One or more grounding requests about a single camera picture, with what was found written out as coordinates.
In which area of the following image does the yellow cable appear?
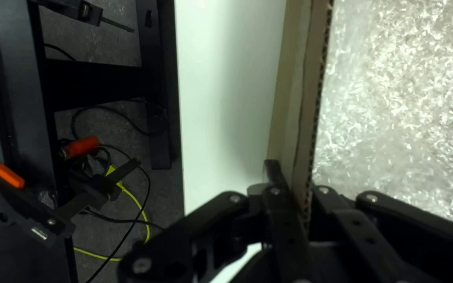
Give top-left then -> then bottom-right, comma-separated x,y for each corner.
72,164 -> 152,265

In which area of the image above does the black perforated post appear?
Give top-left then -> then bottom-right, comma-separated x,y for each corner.
0,0 -> 58,199

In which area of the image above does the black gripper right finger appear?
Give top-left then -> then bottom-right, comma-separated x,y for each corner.
310,185 -> 453,283

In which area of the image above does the black clamp orange grip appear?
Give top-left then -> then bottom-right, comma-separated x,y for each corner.
0,163 -> 77,244

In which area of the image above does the black clamp orange cylinder handle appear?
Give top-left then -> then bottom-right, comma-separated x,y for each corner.
52,134 -> 143,222

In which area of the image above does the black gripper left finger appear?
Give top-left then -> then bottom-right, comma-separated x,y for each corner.
118,159 -> 311,283

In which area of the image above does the thin black floor cable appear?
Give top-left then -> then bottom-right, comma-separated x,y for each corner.
42,43 -> 166,283

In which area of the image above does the black table leg frame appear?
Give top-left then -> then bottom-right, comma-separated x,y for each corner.
44,0 -> 182,172

